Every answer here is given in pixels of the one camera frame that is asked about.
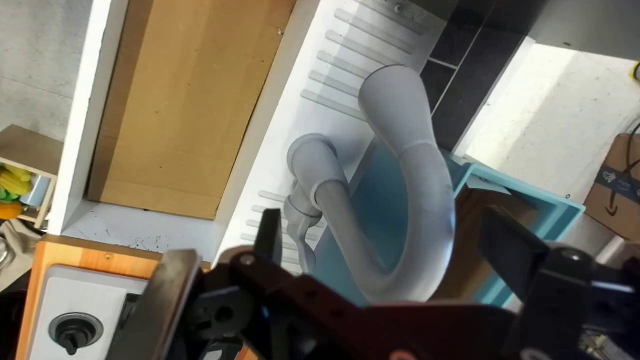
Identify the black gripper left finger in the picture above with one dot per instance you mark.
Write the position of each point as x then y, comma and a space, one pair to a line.
269, 232

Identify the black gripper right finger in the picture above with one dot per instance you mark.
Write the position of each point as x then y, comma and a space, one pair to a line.
510, 251

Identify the grey curved tap nozzle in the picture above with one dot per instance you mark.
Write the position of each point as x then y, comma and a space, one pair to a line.
420, 201

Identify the teal open box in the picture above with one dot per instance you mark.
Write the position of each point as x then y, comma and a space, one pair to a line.
380, 201

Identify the printed cardboard shipping box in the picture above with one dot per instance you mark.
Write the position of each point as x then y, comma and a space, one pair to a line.
616, 186

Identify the white toy sink basin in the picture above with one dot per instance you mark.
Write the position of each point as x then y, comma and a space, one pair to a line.
181, 106

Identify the wooden panel with white hob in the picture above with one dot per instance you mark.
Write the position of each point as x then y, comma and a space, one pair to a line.
81, 293

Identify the black round hob knob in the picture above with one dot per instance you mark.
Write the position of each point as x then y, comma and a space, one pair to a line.
74, 330

